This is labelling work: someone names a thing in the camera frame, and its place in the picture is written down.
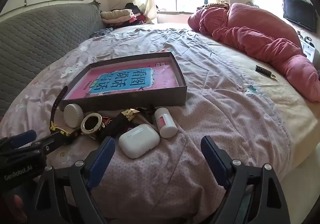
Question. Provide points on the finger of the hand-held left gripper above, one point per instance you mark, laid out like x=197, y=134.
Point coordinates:
x=47, y=143
x=22, y=137

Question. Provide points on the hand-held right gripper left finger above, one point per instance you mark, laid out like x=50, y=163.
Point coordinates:
x=100, y=161

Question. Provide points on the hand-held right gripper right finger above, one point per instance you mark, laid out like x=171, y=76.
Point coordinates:
x=215, y=160

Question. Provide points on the red packet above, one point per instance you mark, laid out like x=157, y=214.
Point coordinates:
x=108, y=120

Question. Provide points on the gold tape roll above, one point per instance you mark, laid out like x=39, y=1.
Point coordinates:
x=100, y=118

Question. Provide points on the white earbuds case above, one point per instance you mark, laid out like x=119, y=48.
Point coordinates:
x=138, y=140

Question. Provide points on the grey cardboard box tray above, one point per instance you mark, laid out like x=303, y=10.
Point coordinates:
x=125, y=101

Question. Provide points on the person's left hand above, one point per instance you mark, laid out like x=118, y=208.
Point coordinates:
x=13, y=205

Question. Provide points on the white ribbed jar lid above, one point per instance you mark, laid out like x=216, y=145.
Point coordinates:
x=73, y=114

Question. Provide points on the black and gold clip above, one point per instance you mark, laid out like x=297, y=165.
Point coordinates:
x=130, y=113

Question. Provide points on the pink and blue book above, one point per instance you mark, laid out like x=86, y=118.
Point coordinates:
x=125, y=80

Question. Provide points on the grey quilted headboard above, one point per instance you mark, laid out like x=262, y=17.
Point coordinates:
x=37, y=39

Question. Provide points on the small black box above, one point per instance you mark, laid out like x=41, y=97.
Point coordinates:
x=263, y=70

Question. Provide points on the dark patterned cloth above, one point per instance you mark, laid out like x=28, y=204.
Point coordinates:
x=100, y=32

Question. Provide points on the pink quilt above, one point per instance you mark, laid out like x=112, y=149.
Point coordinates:
x=250, y=36

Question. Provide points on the cream folded blanket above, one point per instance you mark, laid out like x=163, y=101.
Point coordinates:
x=116, y=15

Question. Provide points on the white television cabinet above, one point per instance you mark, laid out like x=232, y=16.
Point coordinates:
x=308, y=46

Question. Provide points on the pile of dark clothes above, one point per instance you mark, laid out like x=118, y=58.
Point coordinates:
x=135, y=9

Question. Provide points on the tan knitted cloth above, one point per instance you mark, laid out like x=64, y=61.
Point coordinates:
x=220, y=4

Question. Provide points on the black flat television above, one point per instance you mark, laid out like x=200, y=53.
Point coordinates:
x=298, y=13

